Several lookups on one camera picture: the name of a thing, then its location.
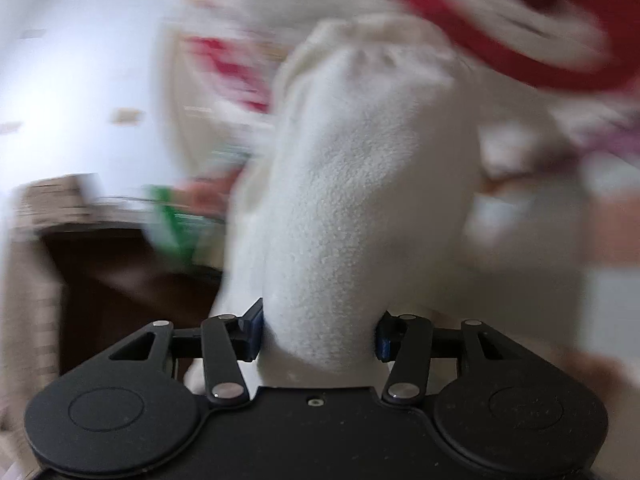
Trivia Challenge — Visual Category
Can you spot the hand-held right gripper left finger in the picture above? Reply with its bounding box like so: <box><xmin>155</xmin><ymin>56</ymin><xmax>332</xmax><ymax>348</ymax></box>
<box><xmin>107</xmin><ymin>297</ymin><xmax>266</xmax><ymax>406</ymax></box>

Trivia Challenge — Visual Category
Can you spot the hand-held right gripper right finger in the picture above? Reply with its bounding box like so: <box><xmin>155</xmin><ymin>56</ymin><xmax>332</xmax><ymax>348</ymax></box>
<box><xmin>374</xmin><ymin>310</ymin><xmax>531</xmax><ymax>404</ymax></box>

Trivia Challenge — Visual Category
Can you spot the cream fleece jacket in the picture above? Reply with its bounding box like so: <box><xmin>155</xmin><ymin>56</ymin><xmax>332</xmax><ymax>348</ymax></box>
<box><xmin>185</xmin><ymin>15</ymin><xmax>591</xmax><ymax>391</ymax></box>

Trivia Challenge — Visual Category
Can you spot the green plastic bag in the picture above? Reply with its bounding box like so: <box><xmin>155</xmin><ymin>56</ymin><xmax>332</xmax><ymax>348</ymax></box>
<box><xmin>145</xmin><ymin>185</ymin><xmax>223</xmax><ymax>266</ymax></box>

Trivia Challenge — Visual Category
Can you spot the dark wooden cabinet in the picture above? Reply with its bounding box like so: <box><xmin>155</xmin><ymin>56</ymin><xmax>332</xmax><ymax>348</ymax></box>
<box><xmin>40</xmin><ymin>225</ymin><xmax>231</xmax><ymax>376</ymax></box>

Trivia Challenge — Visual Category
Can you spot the patterned box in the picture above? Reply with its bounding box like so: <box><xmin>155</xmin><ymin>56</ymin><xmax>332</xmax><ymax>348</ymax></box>
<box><xmin>10</xmin><ymin>174</ymin><xmax>103</xmax><ymax>241</ymax></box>

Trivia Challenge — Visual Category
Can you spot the checked bed sheet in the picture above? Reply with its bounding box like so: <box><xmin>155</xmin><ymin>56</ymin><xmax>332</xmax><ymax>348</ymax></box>
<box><xmin>470</xmin><ymin>150</ymin><xmax>640</xmax><ymax>361</ymax></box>

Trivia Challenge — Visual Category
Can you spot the bear print quilt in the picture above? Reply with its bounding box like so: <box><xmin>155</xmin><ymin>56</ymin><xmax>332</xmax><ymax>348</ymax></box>
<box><xmin>160</xmin><ymin>0</ymin><xmax>640</xmax><ymax>128</ymax></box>

